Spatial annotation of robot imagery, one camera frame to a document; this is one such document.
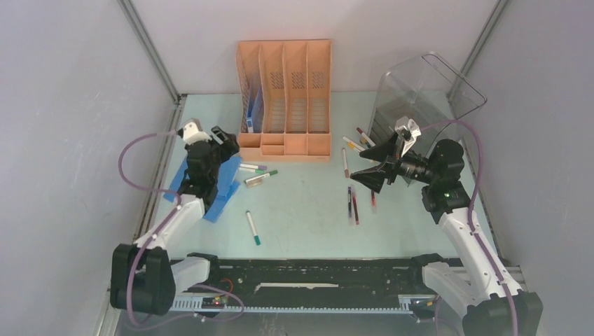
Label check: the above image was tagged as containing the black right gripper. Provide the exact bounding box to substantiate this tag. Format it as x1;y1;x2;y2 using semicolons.
350;130;437;193

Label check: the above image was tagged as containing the blue folder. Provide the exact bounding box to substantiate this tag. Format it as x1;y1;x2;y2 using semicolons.
173;181;240;225
245;84;264;133
169;156;242;201

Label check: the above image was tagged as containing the blue folder top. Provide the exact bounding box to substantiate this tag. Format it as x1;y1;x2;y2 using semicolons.
245;84;264;133

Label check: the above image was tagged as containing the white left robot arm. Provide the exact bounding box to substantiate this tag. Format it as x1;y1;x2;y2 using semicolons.
109;121;240;316

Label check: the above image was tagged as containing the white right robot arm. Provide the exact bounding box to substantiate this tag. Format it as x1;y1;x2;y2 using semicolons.
350;133;543;335

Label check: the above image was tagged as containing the brown cap white marker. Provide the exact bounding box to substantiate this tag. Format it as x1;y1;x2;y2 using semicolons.
341;148;350;179

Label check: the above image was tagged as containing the yellow cap white marker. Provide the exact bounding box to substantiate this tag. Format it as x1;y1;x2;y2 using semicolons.
347;143;361;153

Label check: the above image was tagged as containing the orange red gel pen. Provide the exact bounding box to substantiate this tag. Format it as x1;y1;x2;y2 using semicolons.
371;190;377;214

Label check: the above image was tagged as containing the purple gel pen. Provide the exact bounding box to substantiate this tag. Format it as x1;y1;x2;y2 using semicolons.
347;186;353;224

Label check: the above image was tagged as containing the dark red gel pen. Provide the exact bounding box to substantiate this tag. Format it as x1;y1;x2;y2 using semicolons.
351;186;360;225

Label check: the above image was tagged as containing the dark red cap marker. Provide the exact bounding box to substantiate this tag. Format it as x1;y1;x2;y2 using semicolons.
357;127;375;148

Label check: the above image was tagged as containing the purple cap white marker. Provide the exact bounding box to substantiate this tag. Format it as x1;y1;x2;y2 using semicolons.
240;163;267;170

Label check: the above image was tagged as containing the light green cap marker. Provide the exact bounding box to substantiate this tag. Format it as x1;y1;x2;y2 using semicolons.
239;167;265;174

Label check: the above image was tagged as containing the dark green cap marker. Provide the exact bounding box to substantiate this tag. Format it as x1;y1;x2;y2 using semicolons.
244;170;278;183

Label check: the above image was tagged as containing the blue folder bottom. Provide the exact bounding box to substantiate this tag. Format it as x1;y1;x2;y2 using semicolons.
173;181;240;225

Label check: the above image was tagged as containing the clear plastic drawer cabinet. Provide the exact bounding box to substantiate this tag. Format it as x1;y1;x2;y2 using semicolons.
368;52;487;143

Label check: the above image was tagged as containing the orange plastic file organizer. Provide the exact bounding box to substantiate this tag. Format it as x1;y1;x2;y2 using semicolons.
235;40;332;162

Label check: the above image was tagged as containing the green cap white marker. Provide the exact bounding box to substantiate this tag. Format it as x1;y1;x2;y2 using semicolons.
246;211;261;246

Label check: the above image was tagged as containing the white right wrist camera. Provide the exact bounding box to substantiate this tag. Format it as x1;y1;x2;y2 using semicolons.
394;116;421;158

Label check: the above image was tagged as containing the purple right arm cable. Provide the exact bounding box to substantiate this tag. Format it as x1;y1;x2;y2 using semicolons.
417;119;520;336

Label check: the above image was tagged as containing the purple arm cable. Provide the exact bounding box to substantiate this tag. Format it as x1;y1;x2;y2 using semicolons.
417;119;520;336
118;130;247;328

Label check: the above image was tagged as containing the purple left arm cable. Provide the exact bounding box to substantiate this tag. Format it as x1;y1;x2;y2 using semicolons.
118;130;247;328

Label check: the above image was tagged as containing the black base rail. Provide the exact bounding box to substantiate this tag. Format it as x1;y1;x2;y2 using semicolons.
177;253;461;311

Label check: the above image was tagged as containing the grey cable duct strip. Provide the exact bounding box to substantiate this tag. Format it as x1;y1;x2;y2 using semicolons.
170;295;424;314

